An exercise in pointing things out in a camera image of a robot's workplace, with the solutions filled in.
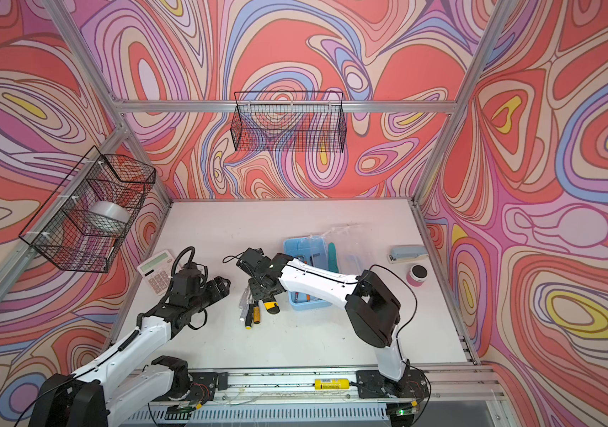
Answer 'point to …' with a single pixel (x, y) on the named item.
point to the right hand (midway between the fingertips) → (267, 294)
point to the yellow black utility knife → (272, 307)
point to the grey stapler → (405, 253)
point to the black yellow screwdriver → (249, 316)
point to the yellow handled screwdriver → (257, 315)
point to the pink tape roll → (417, 275)
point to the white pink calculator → (157, 271)
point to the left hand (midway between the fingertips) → (225, 284)
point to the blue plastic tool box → (337, 248)
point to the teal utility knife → (332, 265)
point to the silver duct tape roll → (108, 215)
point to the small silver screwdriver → (244, 304)
